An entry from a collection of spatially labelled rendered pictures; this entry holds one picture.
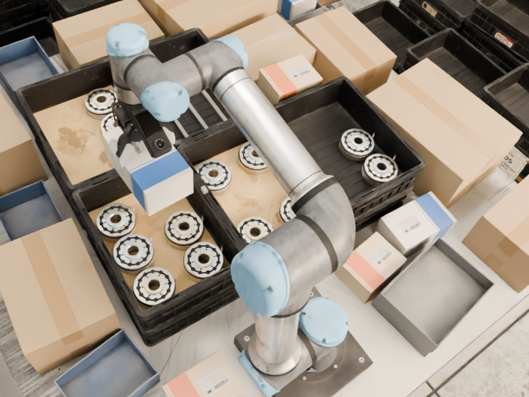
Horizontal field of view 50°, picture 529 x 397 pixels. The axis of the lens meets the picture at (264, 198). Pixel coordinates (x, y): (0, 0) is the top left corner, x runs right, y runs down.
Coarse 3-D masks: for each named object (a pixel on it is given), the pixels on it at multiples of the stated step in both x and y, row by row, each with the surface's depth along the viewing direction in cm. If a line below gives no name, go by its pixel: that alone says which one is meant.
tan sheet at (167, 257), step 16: (176, 208) 157; (192, 208) 157; (144, 224) 153; (160, 224) 154; (160, 240) 151; (208, 240) 152; (160, 256) 148; (176, 256) 149; (176, 272) 146; (176, 288) 144
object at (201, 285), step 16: (112, 176) 149; (80, 192) 145; (80, 208) 143; (224, 224) 144; (96, 240) 138; (112, 256) 136; (224, 272) 137; (128, 288) 132; (192, 288) 134; (160, 304) 131; (144, 320) 131
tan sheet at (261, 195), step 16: (208, 160) 167; (224, 160) 167; (240, 176) 165; (256, 176) 165; (272, 176) 166; (224, 192) 161; (240, 192) 162; (256, 192) 162; (272, 192) 163; (224, 208) 158; (240, 208) 159; (256, 208) 159; (272, 208) 160
